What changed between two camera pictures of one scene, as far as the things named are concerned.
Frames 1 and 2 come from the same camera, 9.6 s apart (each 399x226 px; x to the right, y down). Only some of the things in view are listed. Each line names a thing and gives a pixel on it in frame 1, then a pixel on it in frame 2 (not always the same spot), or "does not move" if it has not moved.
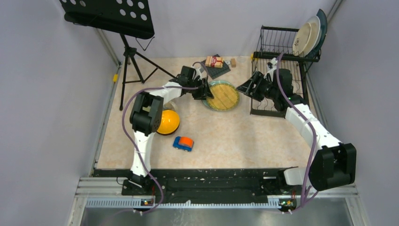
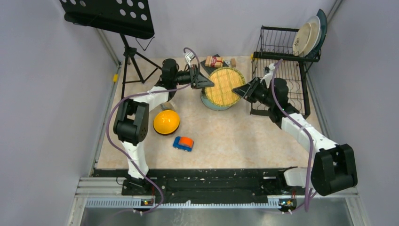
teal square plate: [323, 28] does not move
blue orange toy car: [184, 143] does not move
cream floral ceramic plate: [301, 39] does not move
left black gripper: [203, 93] -> [201, 81]
